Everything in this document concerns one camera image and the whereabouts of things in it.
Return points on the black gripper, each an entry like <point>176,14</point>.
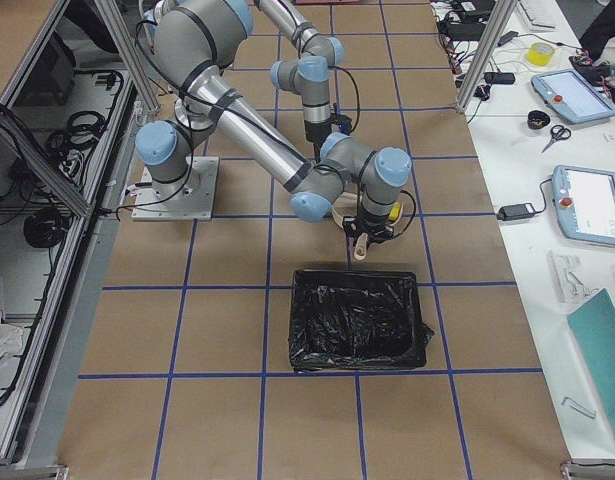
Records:
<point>371,225</point>
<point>317,132</point>

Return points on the yellow sponge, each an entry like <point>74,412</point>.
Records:
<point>395,213</point>

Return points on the white plastic dustpan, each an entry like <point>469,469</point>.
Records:
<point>345,215</point>

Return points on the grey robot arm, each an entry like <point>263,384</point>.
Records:
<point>193,43</point>
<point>308,75</point>

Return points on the right black lined bin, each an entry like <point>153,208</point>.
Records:
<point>356,320</point>

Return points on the black power brick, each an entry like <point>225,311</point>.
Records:
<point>515,212</point>

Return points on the black round bowl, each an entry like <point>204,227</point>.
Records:
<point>537,119</point>

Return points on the black scissors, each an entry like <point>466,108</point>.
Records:
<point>558,133</point>

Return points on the teach pendant near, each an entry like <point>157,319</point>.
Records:
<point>584,200</point>

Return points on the teach pendant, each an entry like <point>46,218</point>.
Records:
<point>572,97</point>
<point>584,200</point>

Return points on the teach pendant far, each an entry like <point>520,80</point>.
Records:
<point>572,97</point>

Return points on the yellow tape roll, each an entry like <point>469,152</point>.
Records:
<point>540,54</point>

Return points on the teal folder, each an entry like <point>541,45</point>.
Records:
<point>593,326</point>

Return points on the allen key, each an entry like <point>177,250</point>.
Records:
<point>578,407</point>

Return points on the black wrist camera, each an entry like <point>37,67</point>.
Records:
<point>342,122</point>

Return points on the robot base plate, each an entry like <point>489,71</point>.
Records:
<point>189,198</point>

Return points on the aluminium frame post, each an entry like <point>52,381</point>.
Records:
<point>494,29</point>

